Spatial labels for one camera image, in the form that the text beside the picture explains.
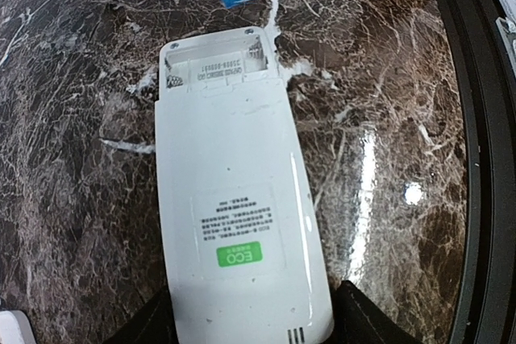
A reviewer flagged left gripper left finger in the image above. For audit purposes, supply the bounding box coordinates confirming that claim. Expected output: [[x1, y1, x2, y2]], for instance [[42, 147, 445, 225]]
[[105, 287, 179, 344]]

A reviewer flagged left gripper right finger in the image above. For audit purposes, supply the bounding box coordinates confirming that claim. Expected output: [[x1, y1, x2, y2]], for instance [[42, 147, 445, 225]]
[[330, 280, 420, 344]]

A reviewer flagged white remote control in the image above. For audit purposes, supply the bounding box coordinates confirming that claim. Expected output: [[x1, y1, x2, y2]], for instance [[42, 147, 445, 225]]
[[155, 27, 334, 343]]

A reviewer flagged white battery cover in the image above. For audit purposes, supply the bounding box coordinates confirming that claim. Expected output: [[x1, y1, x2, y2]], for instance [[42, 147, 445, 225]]
[[1, 310, 36, 344]]

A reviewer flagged black front rail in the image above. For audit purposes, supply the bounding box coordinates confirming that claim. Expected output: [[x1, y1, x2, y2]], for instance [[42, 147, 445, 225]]
[[437, 0, 515, 343]]

